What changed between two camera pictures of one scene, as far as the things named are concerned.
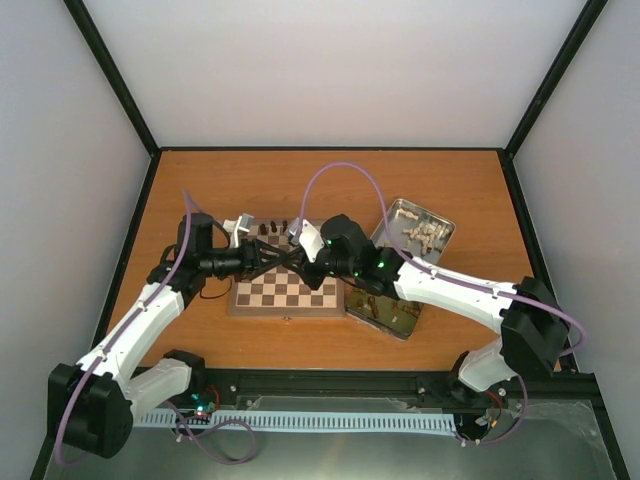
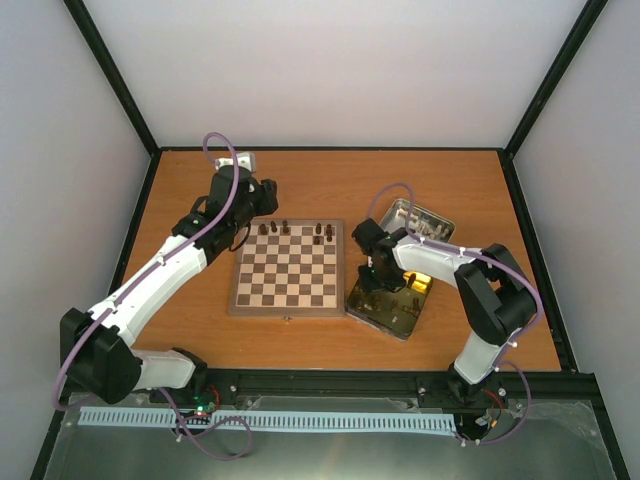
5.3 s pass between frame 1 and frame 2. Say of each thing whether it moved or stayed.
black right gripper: moved
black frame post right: stayed
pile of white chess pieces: stayed
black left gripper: moved
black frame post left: stayed
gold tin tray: stayed
